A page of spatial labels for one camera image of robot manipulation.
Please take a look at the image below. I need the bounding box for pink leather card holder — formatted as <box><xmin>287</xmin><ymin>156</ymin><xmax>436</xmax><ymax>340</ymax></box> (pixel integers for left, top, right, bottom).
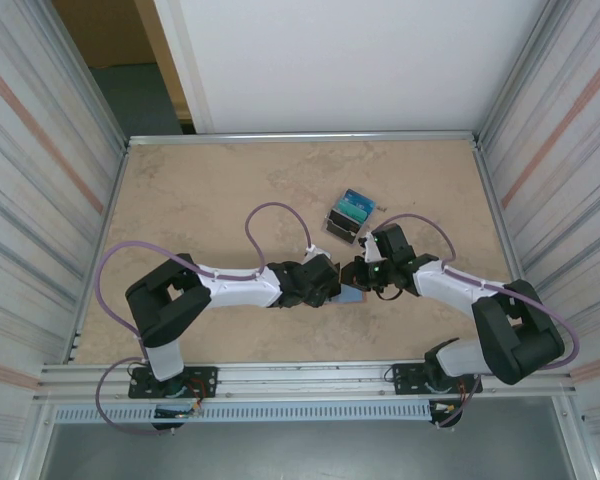
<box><xmin>327</xmin><ymin>283</ymin><xmax>370</xmax><ymax>306</ymax></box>

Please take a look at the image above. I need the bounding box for clear acrylic card box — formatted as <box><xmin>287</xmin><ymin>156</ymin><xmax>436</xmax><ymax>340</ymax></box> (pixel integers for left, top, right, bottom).
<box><xmin>323</xmin><ymin>188</ymin><xmax>380</xmax><ymax>246</ymax></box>

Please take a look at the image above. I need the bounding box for teal card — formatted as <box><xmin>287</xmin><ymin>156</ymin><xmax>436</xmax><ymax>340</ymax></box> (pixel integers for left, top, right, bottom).
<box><xmin>333</xmin><ymin>197</ymin><xmax>371</xmax><ymax>225</ymax></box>

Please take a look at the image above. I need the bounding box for blue VIP card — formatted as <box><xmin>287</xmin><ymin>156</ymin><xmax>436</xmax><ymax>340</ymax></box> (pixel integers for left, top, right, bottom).
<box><xmin>342</xmin><ymin>188</ymin><xmax>379</xmax><ymax>209</ymax></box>

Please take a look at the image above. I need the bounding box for small electronics board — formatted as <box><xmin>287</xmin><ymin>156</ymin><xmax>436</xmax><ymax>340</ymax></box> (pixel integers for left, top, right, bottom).
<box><xmin>153</xmin><ymin>405</ymin><xmax>204</xmax><ymax>420</ymax></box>
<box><xmin>429</xmin><ymin>399</ymin><xmax>464</xmax><ymax>417</ymax></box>

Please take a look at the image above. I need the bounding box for grey metal shelf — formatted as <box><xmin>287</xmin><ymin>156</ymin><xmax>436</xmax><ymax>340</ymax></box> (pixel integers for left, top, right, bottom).
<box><xmin>39</xmin><ymin>422</ymin><xmax>579</xmax><ymax>480</ymax></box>

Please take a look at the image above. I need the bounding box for corrugated metal side panel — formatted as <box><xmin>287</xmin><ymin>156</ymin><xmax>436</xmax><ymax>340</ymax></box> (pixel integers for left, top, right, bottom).
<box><xmin>0</xmin><ymin>0</ymin><xmax>130</xmax><ymax>446</ymax></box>
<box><xmin>477</xmin><ymin>0</ymin><xmax>600</xmax><ymax>441</ymax></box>

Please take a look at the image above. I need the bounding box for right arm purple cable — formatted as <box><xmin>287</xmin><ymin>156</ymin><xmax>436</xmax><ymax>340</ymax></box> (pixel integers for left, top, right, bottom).
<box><xmin>377</xmin><ymin>213</ymin><xmax>580</xmax><ymax>431</ymax></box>

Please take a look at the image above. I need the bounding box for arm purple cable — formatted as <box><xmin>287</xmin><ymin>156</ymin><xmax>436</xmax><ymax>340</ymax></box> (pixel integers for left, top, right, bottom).
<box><xmin>94</xmin><ymin>201</ymin><xmax>314</xmax><ymax>437</ymax></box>
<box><xmin>377</xmin><ymin>213</ymin><xmax>580</xmax><ymax>431</ymax></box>

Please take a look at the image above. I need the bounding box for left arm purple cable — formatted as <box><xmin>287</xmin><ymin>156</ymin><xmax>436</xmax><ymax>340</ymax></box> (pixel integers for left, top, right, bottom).
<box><xmin>94</xmin><ymin>201</ymin><xmax>314</xmax><ymax>437</ymax></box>

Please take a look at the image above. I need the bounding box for aluminium mounting rail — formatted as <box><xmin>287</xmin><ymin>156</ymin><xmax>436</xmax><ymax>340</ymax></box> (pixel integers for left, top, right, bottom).
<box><xmin>38</xmin><ymin>357</ymin><xmax>579</xmax><ymax>404</ymax></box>

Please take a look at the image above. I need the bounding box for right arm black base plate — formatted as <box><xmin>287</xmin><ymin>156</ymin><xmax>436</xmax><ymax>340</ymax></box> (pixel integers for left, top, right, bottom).
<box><xmin>392</xmin><ymin>358</ymin><xmax>483</xmax><ymax>396</ymax></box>

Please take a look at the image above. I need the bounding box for aluminium table edge rail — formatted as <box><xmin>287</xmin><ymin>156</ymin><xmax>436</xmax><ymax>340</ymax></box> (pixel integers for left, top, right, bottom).
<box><xmin>472</xmin><ymin>139</ymin><xmax>550</xmax><ymax>357</ymax></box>
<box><xmin>127</xmin><ymin>131</ymin><xmax>481</xmax><ymax>148</ymax></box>
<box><xmin>69</xmin><ymin>142</ymin><xmax>133</xmax><ymax>364</ymax></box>

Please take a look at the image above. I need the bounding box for grey slotted cable duct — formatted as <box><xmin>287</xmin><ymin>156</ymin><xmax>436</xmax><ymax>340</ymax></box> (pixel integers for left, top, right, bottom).
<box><xmin>53</xmin><ymin>402</ymin><xmax>434</xmax><ymax>424</ymax></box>

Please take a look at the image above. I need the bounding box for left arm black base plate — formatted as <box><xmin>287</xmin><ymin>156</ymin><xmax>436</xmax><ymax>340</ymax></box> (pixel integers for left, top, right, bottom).
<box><xmin>128</xmin><ymin>366</ymin><xmax>219</xmax><ymax>401</ymax></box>

